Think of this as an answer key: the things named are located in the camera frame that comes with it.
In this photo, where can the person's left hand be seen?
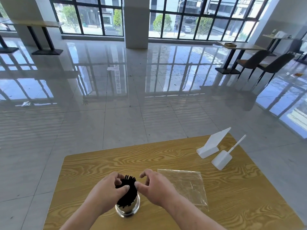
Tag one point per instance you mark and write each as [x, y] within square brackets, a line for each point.
[105, 194]

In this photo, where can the person's right hand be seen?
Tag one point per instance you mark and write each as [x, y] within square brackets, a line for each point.
[159, 189]

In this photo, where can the bunch of black straws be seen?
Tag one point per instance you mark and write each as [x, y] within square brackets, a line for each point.
[128, 196]

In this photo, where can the steel cylindrical holder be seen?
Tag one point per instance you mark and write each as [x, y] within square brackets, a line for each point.
[129, 211]

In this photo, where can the clear plastic bag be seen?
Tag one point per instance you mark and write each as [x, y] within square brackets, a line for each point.
[189, 186]

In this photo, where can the person's left forearm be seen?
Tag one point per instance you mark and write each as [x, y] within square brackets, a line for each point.
[81, 217]

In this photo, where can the person's right forearm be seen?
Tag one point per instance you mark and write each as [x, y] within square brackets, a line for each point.
[194, 216]

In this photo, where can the narrow white plastic stand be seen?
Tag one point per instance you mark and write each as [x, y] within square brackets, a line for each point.
[221, 160]

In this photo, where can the wide white plastic stand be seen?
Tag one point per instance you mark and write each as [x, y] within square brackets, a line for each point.
[212, 142]

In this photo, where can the crumpled clear wrapper litter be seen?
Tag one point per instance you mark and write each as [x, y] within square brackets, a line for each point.
[26, 104]

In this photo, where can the white paper sheet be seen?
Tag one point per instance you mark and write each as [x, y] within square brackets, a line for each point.
[112, 68]

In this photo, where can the small wooden tray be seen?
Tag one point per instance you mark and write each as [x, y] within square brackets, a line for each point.
[231, 45]

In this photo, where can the black framed window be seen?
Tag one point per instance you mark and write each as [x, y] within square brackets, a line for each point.
[4, 23]
[203, 21]
[91, 19]

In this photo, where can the long table with black legs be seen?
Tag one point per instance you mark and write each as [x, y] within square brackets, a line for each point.
[40, 23]
[7, 49]

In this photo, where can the small orange floor item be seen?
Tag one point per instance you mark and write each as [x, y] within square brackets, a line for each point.
[299, 74]

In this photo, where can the white table sign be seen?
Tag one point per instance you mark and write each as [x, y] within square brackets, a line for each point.
[280, 34]

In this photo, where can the wooden table with black pedestal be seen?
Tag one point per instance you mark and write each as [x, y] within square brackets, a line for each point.
[271, 36]
[247, 46]

